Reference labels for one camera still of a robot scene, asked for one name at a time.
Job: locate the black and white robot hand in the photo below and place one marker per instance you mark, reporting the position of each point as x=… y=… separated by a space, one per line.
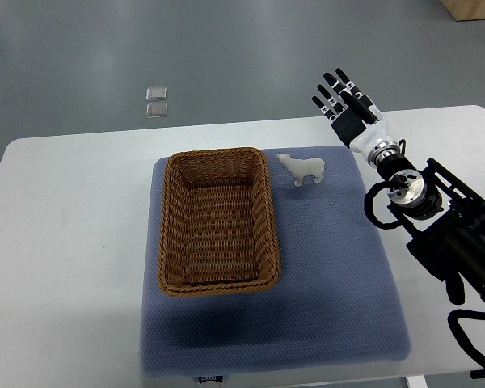
x=354 y=117

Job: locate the white bear figurine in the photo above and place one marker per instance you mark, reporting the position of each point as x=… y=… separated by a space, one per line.
x=300 y=168

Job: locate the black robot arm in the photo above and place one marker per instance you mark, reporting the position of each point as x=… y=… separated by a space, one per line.
x=446 y=221

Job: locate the brown wicker basket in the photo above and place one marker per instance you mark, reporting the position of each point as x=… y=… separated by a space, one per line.
x=218 y=228

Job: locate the wooden box corner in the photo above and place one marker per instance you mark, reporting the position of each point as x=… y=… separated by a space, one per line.
x=465 y=10

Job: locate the blue grey padded mat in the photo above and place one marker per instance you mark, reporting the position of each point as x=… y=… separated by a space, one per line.
x=336 y=301

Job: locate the upper clear floor tile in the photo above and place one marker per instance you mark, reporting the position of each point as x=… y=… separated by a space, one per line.
x=154 y=93

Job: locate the clear floor tile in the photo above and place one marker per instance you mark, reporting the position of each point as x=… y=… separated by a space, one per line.
x=156 y=110
x=154 y=93

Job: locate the lower clear floor tile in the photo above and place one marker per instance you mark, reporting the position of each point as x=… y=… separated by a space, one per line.
x=156 y=110

